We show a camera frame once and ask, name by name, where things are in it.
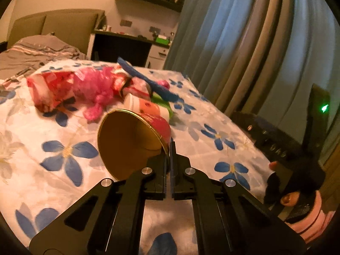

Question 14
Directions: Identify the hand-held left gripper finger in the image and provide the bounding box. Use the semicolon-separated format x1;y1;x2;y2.
170;140;309;255
29;153;170;255

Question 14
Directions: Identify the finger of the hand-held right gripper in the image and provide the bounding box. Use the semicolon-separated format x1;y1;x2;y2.
231;111;303;162

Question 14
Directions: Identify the red paper cup gold inside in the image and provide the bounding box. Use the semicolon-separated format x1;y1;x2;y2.
97;109;172;180

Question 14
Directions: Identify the green foam net sleeve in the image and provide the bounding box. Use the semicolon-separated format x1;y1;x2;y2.
151;96;176;120

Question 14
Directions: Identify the person's right forearm pink sleeve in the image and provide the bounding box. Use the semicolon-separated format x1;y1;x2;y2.
284;188;336;244

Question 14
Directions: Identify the person's right hand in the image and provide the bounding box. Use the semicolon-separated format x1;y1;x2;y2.
263;161;327;213

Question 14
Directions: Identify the white bottle with red label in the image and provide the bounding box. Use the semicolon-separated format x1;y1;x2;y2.
124;95;172;124

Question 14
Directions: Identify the crumpled red white packet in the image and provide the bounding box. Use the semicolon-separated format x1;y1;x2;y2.
114;68;153;99

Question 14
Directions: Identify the grey blue curtain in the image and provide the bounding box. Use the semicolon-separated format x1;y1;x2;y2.
163;0;340;166

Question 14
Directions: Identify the white drawer unit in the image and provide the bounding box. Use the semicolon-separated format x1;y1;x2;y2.
146;45;169;70

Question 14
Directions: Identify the blue flower printed blanket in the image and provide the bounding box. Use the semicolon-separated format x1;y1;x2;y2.
0;60;309;255

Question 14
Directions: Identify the dark desk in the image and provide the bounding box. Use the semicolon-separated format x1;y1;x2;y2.
91;29;171;69

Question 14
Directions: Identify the red and white wrapper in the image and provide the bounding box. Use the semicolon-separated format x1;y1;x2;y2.
27;70;78;112

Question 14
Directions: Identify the padded bed headboard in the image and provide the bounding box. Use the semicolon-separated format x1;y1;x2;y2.
7;8;106;57

